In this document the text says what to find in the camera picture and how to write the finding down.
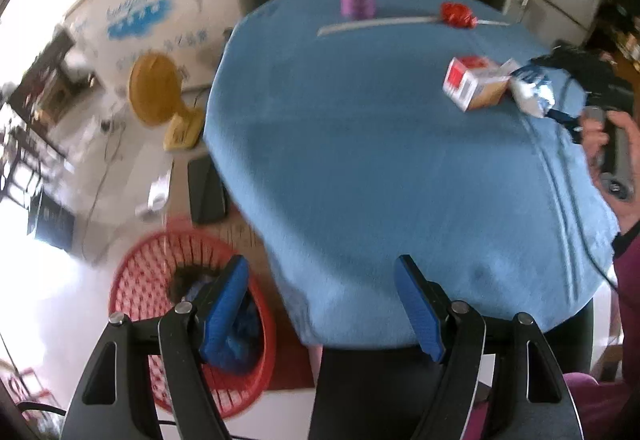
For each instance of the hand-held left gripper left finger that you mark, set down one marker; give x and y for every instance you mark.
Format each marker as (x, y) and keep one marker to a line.
(225, 310)

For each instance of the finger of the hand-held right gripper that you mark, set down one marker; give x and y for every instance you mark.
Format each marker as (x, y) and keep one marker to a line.
(562, 116)

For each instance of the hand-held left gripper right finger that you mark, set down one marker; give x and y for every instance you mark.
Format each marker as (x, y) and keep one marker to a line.
(420, 310)

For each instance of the orange white medicine box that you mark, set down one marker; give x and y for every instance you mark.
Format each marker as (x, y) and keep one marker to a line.
(472, 84)

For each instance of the red plastic basket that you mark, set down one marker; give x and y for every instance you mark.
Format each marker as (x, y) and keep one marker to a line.
(135, 270)

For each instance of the red plastic bag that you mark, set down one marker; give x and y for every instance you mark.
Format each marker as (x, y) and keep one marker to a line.
(455, 14)

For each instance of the person's right forearm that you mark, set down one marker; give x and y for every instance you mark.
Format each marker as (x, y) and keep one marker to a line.
(627, 245)

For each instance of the person's right hand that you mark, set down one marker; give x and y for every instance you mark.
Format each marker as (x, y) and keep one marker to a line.
(595, 139)

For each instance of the brown cardboard box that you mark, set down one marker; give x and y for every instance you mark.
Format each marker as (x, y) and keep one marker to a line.
(245, 240)

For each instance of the person's black pants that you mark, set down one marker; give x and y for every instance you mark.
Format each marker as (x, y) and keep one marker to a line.
(370, 395)

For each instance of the black phone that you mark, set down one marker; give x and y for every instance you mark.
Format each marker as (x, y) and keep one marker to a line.
(205, 190)

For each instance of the white small heater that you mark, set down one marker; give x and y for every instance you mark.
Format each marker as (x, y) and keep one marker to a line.
(157, 195)

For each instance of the long white strip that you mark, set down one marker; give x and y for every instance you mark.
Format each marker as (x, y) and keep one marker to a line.
(380, 23)

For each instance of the yellow electric fan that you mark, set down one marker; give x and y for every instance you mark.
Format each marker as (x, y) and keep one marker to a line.
(152, 89)

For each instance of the white chest freezer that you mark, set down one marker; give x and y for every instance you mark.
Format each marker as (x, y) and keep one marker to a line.
(150, 4)

